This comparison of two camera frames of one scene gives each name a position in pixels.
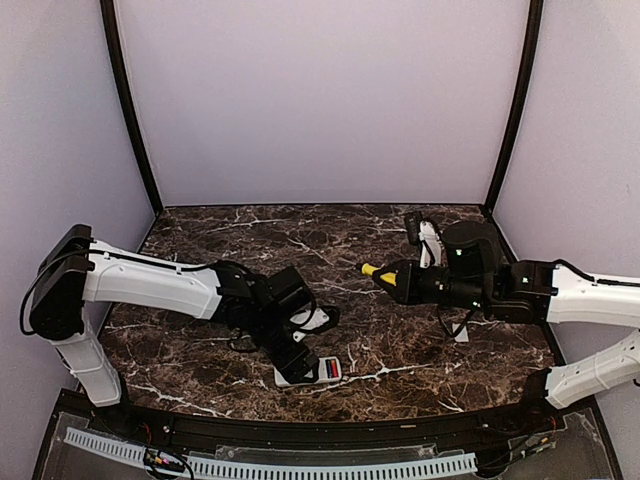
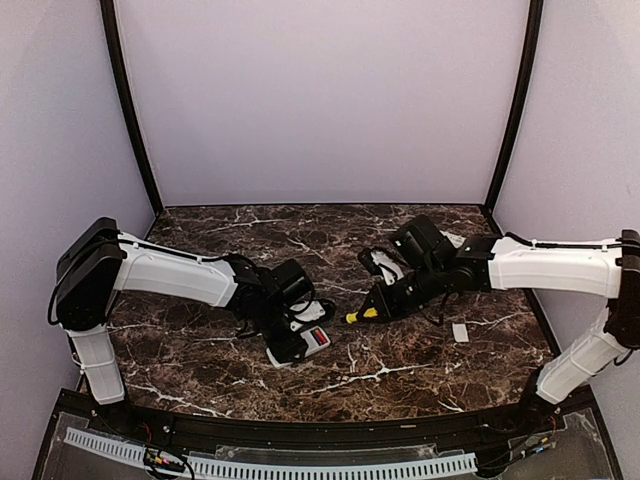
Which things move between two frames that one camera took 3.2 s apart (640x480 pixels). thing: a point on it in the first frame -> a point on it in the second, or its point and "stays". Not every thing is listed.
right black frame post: (532, 54) stays
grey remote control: (320, 379) -> (311, 346)
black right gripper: (406, 288) -> (378, 297)
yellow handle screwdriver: (368, 270) -> (351, 317)
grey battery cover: (463, 336) stays
